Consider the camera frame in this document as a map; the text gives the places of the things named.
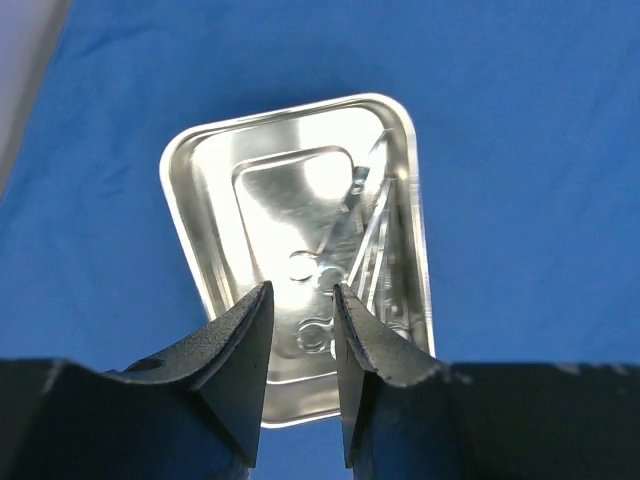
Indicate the blue surgical drape cloth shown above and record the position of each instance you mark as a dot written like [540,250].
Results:
[527,122]

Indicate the stainless steel instrument tray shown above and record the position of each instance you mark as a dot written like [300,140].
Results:
[245,193]

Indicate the steel hemostat clamp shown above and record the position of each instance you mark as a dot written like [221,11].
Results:
[391,300]

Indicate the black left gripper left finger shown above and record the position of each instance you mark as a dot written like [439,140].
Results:
[190,411]

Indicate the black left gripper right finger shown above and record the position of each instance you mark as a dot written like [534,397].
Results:
[408,415]

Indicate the steel surgical forceps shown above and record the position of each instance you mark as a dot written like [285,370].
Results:
[364,275]

